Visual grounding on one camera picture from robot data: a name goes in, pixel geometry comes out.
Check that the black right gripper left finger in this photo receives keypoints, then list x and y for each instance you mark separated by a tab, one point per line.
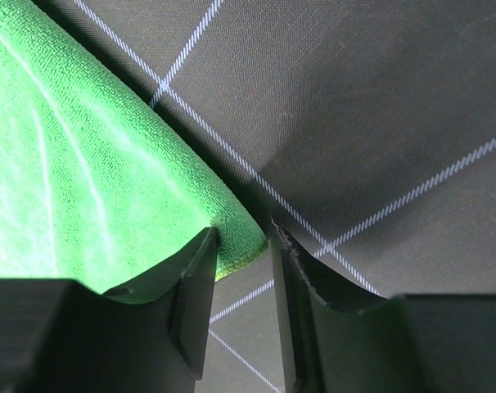
148	334

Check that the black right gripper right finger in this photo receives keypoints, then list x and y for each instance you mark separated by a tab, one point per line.
338	337

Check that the green microfiber towel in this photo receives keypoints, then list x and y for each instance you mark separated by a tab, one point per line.
93	184

